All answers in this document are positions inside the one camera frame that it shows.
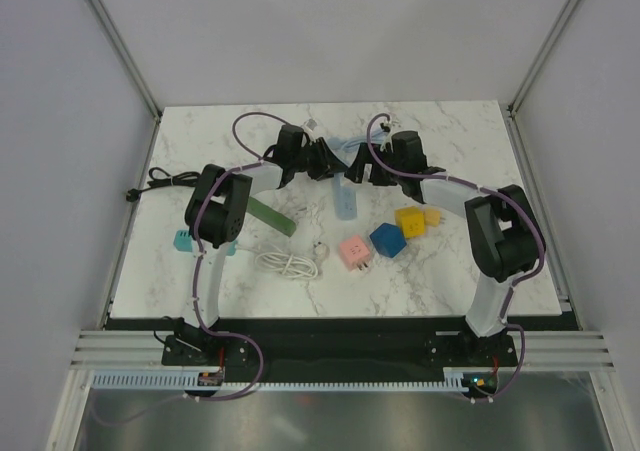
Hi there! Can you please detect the black power cable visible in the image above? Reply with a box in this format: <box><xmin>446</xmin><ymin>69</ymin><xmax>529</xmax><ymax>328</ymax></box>
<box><xmin>124</xmin><ymin>166</ymin><xmax>206</xmax><ymax>203</ymax></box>

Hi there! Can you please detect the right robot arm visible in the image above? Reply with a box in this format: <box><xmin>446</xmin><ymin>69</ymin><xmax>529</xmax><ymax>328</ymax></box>
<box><xmin>345</xmin><ymin>131</ymin><xmax>546</xmax><ymax>365</ymax></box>

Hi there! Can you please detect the white coiled cable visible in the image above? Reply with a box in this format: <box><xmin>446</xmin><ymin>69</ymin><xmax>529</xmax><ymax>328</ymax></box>
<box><xmin>237</xmin><ymin>243</ymin><xmax>331</xmax><ymax>281</ymax></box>

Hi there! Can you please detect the small yellow plug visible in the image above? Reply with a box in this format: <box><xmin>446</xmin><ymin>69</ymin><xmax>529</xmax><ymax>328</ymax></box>
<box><xmin>424</xmin><ymin>208</ymin><xmax>445</xmax><ymax>227</ymax></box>

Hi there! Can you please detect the purple cable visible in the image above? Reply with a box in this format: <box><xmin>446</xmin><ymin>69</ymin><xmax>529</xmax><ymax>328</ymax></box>
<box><xmin>367</xmin><ymin>113</ymin><xmax>546</xmax><ymax>405</ymax></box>
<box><xmin>192</xmin><ymin>112</ymin><xmax>301</xmax><ymax>425</ymax></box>

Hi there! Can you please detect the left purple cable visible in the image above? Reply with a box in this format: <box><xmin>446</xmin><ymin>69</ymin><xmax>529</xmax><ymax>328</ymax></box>
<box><xmin>192</xmin><ymin>112</ymin><xmax>301</xmax><ymax>425</ymax></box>

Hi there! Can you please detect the yellow cube plug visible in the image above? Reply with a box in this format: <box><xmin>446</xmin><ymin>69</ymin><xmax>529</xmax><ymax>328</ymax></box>
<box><xmin>394</xmin><ymin>206</ymin><xmax>426</xmax><ymax>239</ymax></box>

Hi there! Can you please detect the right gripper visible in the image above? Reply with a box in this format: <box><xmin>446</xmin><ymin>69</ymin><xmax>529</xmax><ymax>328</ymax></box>
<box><xmin>345</xmin><ymin>142</ymin><xmax>405</xmax><ymax>187</ymax></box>

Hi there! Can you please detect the blue cube plug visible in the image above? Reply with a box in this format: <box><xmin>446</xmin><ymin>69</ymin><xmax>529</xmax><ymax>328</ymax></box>
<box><xmin>369</xmin><ymin>223</ymin><xmax>407</xmax><ymax>258</ymax></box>

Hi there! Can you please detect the green power strip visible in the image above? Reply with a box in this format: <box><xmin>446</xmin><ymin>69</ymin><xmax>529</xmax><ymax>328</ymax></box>
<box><xmin>247</xmin><ymin>197</ymin><xmax>297</xmax><ymax>237</ymax></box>

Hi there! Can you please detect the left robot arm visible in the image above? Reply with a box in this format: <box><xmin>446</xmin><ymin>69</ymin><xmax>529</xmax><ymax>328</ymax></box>
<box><xmin>183</xmin><ymin>125</ymin><xmax>348</xmax><ymax>328</ymax></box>

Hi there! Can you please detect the light blue power strip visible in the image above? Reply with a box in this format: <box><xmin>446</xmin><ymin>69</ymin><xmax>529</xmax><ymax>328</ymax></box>
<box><xmin>332</xmin><ymin>174</ymin><xmax>358</xmax><ymax>221</ymax></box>

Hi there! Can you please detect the aluminium frame rail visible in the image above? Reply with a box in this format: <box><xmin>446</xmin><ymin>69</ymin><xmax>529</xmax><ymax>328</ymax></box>
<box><xmin>71</xmin><ymin>330</ymin><xmax>614</xmax><ymax>371</ymax></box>

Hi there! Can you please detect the white cable duct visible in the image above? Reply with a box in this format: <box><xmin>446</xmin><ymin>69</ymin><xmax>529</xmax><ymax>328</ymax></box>
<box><xmin>91</xmin><ymin>368</ymin><xmax>469</xmax><ymax>393</ymax></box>

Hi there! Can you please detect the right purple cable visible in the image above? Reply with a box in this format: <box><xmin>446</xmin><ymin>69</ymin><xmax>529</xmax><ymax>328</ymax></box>
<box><xmin>367</xmin><ymin>113</ymin><xmax>546</xmax><ymax>405</ymax></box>

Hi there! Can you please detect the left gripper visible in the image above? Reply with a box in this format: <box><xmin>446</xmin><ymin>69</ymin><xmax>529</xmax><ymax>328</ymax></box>
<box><xmin>292</xmin><ymin>139</ymin><xmax>347</xmax><ymax>183</ymax></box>

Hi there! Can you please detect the pink cube socket adapter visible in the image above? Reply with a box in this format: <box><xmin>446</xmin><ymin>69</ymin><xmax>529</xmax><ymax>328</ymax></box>
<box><xmin>338</xmin><ymin>235</ymin><xmax>372</xmax><ymax>271</ymax></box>

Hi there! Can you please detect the teal power strip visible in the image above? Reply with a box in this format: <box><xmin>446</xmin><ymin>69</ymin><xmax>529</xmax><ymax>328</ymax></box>
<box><xmin>173</xmin><ymin>230</ymin><xmax>237</xmax><ymax>256</ymax></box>

